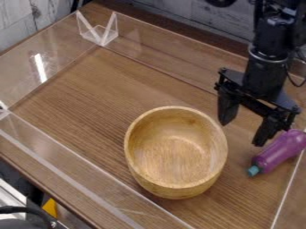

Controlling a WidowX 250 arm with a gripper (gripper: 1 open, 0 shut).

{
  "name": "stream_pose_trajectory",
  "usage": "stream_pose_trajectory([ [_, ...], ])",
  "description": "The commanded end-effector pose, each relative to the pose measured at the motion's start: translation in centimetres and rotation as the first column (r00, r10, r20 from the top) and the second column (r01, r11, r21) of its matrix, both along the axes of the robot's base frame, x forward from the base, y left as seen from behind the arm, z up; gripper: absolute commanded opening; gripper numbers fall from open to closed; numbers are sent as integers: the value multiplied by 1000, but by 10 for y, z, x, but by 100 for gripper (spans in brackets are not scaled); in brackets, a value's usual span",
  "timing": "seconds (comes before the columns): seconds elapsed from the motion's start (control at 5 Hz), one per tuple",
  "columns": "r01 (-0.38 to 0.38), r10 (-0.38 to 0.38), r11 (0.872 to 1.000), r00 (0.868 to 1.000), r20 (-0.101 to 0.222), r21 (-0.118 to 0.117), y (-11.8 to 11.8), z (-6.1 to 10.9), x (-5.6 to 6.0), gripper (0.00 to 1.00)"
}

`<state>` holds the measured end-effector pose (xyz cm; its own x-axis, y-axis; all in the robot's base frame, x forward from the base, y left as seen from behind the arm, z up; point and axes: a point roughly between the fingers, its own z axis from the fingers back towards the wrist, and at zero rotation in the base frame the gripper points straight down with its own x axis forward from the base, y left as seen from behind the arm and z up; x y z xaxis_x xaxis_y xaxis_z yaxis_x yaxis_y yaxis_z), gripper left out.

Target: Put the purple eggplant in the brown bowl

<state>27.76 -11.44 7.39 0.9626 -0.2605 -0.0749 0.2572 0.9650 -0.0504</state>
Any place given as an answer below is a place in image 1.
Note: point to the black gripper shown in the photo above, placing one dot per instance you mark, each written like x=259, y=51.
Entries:
x=258, y=89

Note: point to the purple toy eggplant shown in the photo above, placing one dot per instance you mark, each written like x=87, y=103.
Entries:
x=285, y=147

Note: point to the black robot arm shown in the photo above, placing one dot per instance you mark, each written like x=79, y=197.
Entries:
x=279, y=26

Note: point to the brown wooden bowl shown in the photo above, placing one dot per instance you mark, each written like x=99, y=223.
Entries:
x=177, y=150

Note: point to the clear acrylic corner bracket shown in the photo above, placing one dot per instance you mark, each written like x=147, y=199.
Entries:
x=98, y=34

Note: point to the clear acrylic tray wall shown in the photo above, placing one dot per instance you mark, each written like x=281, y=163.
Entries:
x=66, y=145

